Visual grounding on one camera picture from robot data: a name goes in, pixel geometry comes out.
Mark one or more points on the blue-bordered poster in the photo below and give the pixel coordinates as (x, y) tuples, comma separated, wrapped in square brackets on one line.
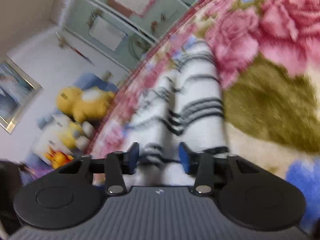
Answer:
[(107, 32)]

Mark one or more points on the red orange plush toy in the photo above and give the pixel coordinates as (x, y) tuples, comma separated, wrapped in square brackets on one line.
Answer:
[(58, 158)]

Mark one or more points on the small yellow plush toy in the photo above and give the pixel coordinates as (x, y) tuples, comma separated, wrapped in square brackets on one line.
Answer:
[(72, 133)]

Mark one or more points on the striped white sweater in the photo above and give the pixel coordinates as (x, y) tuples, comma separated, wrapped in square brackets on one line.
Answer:
[(200, 90)]

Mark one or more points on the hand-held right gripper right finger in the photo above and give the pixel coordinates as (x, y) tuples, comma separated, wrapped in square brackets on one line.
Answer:
[(185, 158)]

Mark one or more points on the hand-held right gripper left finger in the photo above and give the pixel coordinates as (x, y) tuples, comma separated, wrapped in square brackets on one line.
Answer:
[(133, 158)]

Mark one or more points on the framed picture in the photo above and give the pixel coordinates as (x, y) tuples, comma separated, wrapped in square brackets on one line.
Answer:
[(15, 90)]

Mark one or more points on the wardrobe with sliding doors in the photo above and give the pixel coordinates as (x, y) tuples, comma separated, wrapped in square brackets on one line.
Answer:
[(150, 25)]

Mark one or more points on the large yellow plush toy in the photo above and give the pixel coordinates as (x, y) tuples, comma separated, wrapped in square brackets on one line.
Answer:
[(82, 102)]

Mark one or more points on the white cat plush toy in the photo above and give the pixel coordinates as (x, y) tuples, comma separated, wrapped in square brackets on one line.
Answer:
[(50, 135)]

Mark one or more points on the red floral blanket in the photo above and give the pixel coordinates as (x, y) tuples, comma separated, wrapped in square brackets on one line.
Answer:
[(270, 105)]

